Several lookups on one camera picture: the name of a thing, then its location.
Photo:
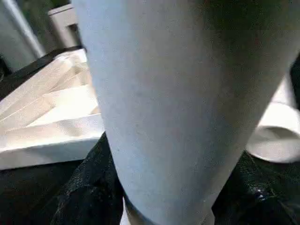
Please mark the black mat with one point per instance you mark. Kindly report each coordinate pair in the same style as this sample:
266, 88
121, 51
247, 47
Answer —
30, 192

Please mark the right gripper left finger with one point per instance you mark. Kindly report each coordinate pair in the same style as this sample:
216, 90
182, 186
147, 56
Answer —
93, 199

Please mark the white cabinet with glass doors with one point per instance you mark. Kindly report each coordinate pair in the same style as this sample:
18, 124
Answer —
63, 25

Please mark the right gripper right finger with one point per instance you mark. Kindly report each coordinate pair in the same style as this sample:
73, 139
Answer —
257, 201

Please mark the white plastic table top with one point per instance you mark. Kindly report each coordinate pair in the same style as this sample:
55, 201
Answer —
47, 105

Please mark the grey curtain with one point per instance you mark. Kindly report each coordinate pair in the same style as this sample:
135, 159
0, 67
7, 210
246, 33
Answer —
18, 28

